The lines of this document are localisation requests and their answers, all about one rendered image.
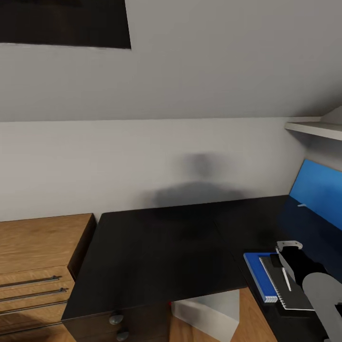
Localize folder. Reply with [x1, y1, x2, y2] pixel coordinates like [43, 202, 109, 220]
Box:
[243, 252, 281, 303]

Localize notebook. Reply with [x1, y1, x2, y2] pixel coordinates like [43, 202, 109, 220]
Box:
[259, 257, 314, 311]

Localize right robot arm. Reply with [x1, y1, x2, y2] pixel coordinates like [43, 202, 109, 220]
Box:
[270, 241, 342, 342]

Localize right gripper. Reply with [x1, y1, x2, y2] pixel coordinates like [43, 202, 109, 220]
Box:
[270, 252, 284, 268]

